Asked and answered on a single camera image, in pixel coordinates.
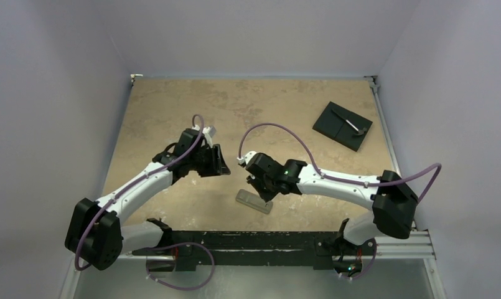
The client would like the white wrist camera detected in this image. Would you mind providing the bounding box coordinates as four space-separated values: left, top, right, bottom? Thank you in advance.
202 126 217 148
237 151 257 168

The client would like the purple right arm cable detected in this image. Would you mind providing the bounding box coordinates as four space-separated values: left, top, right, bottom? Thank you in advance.
238 123 442 204

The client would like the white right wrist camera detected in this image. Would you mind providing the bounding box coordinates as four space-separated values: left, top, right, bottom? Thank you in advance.
237 151 257 168

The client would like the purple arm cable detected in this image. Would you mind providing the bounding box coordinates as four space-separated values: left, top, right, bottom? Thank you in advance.
238 123 442 204
73 114 205 272

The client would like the white remote control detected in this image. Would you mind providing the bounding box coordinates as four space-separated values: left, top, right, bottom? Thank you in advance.
235 189 273 214

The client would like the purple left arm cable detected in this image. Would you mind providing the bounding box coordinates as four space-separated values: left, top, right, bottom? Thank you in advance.
73 114 205 272

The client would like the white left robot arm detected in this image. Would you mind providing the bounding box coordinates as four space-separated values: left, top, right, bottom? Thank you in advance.
65 125 230 270

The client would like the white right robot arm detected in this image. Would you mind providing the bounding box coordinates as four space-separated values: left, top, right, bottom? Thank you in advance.
238 151 418 254

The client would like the black flat tray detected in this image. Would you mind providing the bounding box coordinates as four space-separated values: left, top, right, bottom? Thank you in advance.
312 102 373 152

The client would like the aluminium frame rail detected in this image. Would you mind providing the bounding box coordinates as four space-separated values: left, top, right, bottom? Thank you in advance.
364 75 401 174

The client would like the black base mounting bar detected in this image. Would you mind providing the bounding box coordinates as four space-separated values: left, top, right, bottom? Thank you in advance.
133 225 377 275

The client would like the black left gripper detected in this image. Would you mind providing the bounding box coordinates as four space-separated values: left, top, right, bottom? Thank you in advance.
189 143 229 177

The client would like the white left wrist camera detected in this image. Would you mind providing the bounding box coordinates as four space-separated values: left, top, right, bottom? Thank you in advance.
202 126 217 148

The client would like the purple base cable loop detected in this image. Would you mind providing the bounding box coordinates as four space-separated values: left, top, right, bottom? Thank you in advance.
145 242 216 292

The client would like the black metal tool on tray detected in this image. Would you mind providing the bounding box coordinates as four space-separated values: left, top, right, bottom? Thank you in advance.
331 109 368 136

